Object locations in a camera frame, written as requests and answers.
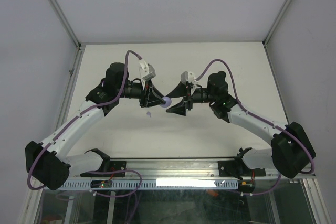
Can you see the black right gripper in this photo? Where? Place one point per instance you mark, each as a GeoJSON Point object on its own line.
{"type": "Point", "coordinates": [181, 91]}

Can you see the white slotted cable duct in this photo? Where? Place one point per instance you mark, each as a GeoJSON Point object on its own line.
{"type": "Point", "coordinates": [150, 184]}

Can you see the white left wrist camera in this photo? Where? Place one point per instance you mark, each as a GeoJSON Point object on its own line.
{"type": "Point", "coordinates": [147, 72]}

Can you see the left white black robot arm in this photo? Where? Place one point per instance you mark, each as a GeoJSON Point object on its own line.
{"type": "Point", "coordinates": [49, 162]}

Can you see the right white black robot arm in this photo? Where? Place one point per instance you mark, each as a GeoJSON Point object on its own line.
{"type": "Point", "coordinates": [289, 149]}

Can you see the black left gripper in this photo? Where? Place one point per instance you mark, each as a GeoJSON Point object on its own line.
{"type": "Point", "coordinates": [143, 100]}

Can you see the purple earbud charging case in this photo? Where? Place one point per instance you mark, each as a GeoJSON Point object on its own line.
{"type": "Point", "coordinates": [167, 102]}

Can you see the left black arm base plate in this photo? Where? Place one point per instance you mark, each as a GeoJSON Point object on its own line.
{"type": "Point", "coordinates": [112, 168]}

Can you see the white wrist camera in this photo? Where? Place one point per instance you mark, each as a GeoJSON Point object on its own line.
{"type": "Point", "coordinates": [189, 79]}
{"type": "Point", "coordinates": [147, 72]}

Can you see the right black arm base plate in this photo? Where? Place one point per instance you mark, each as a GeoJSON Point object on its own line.
{"type": "Point", "coordinates": [238, 169]}

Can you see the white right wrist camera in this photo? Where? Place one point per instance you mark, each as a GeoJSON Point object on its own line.
{"type": "Point", "coordinates": [189, 79]}

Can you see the aluminium mounting rail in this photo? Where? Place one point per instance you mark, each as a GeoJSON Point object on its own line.
{"type": "Point", "coordinates": [205, 168]}

